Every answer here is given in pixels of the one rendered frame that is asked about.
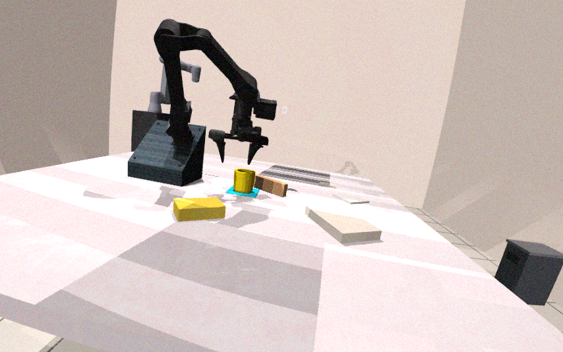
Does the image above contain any yellow rectangular block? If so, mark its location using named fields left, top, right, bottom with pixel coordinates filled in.
left=173, top=197, right=226, bottom=221

